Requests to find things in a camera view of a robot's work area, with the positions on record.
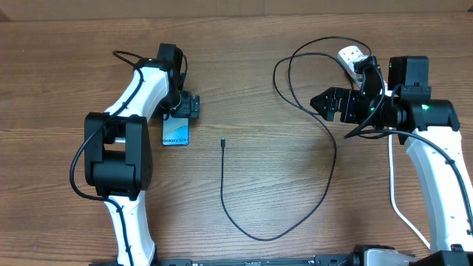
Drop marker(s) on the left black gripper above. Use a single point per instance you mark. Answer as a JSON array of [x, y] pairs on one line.
[[188, 105]]

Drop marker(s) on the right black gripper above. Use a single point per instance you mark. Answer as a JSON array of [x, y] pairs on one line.
[[346, 99]]

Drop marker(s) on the blue Samsung Galaxy smartphone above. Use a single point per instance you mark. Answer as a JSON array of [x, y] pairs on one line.
[[175, 131]]

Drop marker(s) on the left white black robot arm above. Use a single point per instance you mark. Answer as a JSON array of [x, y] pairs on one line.
[[117, 147]]

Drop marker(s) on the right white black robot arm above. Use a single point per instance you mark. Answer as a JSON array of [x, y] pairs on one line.
[[430, 131]]

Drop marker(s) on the white power strip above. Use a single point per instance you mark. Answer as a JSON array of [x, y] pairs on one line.
[[348, 56]]

